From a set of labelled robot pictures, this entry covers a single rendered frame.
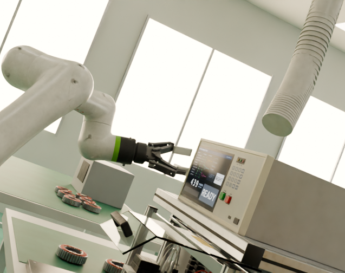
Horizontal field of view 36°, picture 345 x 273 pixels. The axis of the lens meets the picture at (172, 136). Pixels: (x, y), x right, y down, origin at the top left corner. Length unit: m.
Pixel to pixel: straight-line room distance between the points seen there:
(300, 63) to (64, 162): 3.75
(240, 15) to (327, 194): 5.37
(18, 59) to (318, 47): 1.83
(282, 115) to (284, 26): 4.36
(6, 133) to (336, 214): 0.84
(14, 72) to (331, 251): 0.95
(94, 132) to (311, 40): 1.50
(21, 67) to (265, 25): 5.53
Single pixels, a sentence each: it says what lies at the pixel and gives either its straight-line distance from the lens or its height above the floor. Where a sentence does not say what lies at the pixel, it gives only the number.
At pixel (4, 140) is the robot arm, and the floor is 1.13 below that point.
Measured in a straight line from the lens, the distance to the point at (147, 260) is 1.62.
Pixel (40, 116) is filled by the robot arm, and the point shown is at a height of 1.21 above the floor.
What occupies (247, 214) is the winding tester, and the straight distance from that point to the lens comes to 1.32.
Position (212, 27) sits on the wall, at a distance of 6.52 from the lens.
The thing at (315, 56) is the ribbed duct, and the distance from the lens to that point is 2.91.
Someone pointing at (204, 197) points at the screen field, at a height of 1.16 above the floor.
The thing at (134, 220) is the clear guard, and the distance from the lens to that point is 1.29.
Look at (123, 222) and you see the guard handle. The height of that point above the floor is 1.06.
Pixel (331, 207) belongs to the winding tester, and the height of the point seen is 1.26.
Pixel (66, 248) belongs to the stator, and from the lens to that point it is 2.04.
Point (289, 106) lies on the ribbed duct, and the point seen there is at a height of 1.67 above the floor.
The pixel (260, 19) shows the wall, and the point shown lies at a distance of 6.81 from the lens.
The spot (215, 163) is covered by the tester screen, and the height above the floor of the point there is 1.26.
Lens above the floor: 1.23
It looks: 2 degrees up
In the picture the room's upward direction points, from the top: 21 degrees clockwise
